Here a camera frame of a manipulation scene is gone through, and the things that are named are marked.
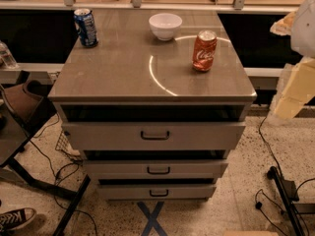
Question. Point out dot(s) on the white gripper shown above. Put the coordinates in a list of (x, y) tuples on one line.
[(304, 29)]

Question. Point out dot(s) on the red coke can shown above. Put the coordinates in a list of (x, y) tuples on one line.
[(204, 50)]

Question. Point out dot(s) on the white bowl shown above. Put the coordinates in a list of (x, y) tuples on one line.
[(165, 25)]

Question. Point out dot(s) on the blue pepsi can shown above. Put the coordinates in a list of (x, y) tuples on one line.
[(85, 26)]

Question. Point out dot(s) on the grey drawer cabinet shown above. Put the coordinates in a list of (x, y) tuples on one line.
[(131, 76)]

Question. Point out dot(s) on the blue tape cross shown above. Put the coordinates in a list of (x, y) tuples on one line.
[(152, 219)]

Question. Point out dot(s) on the top grey drawer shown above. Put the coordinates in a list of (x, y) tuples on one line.
[(153, 135)]

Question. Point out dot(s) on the grey drawer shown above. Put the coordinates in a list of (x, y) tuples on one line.
[(155, 169), (153, 135), (157, 192)]

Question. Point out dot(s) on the middle grey drawer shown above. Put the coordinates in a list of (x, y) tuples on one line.
[(155, 169)]

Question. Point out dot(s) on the bottom grey drawer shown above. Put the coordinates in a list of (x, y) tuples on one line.
[(157, 192)]

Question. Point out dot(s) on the brown chair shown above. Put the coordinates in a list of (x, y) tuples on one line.
[(28, 103)]

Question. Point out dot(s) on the clear plastic water bottle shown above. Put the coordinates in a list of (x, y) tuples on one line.
[(7, 56)]

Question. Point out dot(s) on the black and white sneaker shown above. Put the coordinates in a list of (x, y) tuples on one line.
[(16, 219)]

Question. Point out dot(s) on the black stand with cables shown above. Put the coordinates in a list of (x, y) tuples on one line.
[(288, 191)]

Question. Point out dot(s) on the black table leg frame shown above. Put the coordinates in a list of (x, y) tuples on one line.
[(17, 173)]

